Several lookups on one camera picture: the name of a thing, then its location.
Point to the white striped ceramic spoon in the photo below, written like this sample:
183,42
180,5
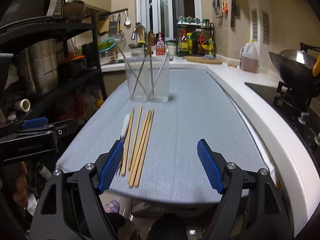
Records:
160,90

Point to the white handled metal fork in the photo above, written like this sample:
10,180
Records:
123,136

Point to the black spice rack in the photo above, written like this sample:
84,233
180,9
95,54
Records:
195,39

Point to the black metal wok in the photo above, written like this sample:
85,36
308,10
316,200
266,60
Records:
298,69

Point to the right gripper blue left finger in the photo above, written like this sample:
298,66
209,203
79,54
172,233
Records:
107,165

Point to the black microwave oven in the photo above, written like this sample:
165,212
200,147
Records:
15,12

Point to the large steel stock pot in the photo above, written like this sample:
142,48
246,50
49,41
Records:
38,67

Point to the chrome kitchen faucet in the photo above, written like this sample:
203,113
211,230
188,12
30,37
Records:
139,35

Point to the red dish soap bottle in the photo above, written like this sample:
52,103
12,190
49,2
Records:
160,45

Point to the green plastic colander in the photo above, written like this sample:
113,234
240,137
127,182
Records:
106,45

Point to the brown liquid plastic jug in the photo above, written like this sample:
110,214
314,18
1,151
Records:
249,58

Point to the black shelving rack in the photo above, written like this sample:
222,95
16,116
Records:
80,90

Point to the grey table mat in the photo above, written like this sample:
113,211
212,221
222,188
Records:
197,108

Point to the clear plastic container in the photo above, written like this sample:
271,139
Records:
135,63

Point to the person left hand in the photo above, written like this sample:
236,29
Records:
13,180

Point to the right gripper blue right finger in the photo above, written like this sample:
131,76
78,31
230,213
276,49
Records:
209,161

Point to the black gas stove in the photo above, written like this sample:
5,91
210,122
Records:
303,121

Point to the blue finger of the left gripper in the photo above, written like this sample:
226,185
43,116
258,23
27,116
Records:
35,123

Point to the round wooden cutting board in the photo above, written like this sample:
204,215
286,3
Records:
201,60

